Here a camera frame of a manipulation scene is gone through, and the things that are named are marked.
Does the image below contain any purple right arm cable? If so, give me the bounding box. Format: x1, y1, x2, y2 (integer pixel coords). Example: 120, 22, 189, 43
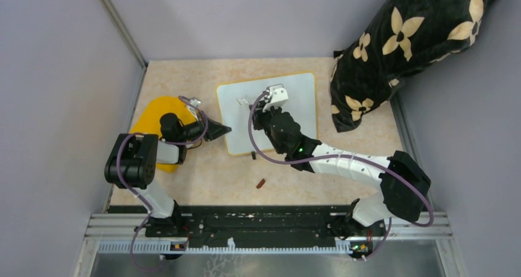
248, 90, 435, 262

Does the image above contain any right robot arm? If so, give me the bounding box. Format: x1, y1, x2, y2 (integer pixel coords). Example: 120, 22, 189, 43
248, 106, 434, 235

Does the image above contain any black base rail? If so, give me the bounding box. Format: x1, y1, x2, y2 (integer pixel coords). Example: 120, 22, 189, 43
84, 206, 453, 259

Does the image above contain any yellow framed whiteboard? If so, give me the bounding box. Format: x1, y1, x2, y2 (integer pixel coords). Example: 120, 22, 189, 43
216, 72, 318, 157

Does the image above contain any black floral pillow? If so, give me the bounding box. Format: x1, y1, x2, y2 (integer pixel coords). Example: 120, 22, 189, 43
329, 0, 497, 133

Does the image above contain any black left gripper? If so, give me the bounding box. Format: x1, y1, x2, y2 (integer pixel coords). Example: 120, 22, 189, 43
178, 111, 231, 143

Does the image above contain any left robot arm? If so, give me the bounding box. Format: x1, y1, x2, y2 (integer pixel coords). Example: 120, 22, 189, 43
104, 113, 232, 236

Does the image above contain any brown marker cap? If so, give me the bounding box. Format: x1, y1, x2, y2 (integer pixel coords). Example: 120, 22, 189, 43
256, 179, 266, 189

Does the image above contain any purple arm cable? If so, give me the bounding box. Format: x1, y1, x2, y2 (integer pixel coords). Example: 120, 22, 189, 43
248, 90, 435, 262
116, 95, 210, 273

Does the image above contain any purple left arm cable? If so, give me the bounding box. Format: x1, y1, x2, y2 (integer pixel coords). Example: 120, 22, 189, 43
116, 95, 210, 273

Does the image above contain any yellow cloth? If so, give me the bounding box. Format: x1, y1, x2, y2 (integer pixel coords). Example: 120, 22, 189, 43
129, 96, 200, 173

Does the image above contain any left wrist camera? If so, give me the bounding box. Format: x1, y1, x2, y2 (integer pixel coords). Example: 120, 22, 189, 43
187, 98, 202, 111

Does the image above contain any aluminium corner post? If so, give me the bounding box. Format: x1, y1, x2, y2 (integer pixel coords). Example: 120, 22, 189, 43
99, 0, 148, 69

